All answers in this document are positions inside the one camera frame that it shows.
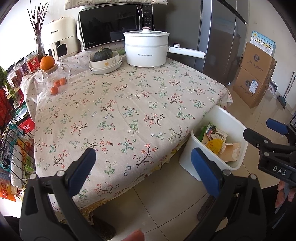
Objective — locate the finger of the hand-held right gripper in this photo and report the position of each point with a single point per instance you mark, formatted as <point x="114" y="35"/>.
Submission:
<point x="276" y="125"/>
<point x="259" y="139"/>

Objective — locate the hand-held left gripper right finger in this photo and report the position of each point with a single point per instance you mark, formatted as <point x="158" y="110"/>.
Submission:
<point x="204" y="171"/>

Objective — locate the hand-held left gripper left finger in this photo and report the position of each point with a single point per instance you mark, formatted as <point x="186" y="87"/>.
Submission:
<point x="83" y="171"/>

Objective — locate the beige yellow snack pouch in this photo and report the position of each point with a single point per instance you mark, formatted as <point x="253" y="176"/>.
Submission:
<point x="214" y="146"/>

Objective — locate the white tissue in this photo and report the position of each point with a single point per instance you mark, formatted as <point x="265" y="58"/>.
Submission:
<point x="223" y="149"/>

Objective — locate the torn brown cardboard piece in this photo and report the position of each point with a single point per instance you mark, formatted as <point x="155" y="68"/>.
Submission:
<point x="231" y="151"/>

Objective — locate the green snack bag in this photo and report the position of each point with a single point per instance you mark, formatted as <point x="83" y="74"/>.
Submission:
<point x="203" y="133"/>

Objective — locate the white plastic bin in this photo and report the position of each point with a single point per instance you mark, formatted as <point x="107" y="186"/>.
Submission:
<point x="222" y="118"/>

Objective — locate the person's right hand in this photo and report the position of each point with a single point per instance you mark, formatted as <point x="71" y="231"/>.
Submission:
<point x="281" y="194"/>

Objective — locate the person's left hand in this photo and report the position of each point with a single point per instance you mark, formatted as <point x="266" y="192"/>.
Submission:
<point x="134" y="236"/>

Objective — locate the broom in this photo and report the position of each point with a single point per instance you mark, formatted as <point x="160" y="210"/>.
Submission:
<point x="285" y="95"/>

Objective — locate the blue white packet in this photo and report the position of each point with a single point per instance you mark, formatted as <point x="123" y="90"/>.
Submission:
<point x="272" y="87"/>

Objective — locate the cardboard box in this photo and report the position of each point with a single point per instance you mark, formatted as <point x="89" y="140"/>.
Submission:
<point x="249" y="88"/>
<point x="256" y="62"/>

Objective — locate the dark slipper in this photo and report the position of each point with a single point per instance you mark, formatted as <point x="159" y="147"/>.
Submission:
<point x="105" y="229"/>

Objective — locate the floral tablecloth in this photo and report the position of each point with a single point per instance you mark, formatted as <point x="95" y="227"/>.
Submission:
<point x="120" y="111"/>

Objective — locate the blue white printed box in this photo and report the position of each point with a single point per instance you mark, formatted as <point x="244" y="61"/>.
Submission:
<point x="263" y="42"/>

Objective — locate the small tangerine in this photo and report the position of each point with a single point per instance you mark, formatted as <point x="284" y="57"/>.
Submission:
<point x="63" y="81"/>
<point x="54" y="90"/>
<point x="56" y="83"/>

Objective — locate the glass jar wooden lid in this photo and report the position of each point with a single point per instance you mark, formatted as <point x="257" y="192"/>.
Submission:
<point x="57" y="74"/>

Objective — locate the red mesh bag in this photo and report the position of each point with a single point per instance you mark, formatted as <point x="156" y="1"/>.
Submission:
<point x="4" y="109"/>

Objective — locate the white bowl yellow flower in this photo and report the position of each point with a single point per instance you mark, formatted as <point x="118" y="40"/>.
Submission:
<point x="108" y="63"/>

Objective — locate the large orange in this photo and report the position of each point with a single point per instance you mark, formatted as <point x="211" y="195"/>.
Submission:
<point x="47" y="63"/>

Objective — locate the grey refrigerator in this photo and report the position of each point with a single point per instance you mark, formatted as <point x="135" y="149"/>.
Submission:
<point x="203" y="34"/>

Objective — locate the dark green squash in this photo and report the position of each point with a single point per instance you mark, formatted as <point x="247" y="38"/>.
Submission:
<point x="103" y="54"/>

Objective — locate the green leafy plant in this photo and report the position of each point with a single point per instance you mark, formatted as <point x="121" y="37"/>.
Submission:
<point x="5" y="81"/>

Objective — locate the green vegetable stalk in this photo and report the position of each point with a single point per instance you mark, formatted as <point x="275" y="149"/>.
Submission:
<point x="121" y="51"/>

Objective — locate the glass vase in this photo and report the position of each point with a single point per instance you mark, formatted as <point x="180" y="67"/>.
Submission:
<point x="39" y="48"/>

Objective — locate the white electric cooking pot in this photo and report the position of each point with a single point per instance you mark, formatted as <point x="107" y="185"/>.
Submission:
<point x="145" y="51"/>

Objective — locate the white air fryer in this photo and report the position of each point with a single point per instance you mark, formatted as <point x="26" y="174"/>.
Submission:
<point x="61" y="34"/>

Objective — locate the black microwave oven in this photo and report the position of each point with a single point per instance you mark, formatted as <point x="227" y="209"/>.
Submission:
<point x="108" y="27"/>

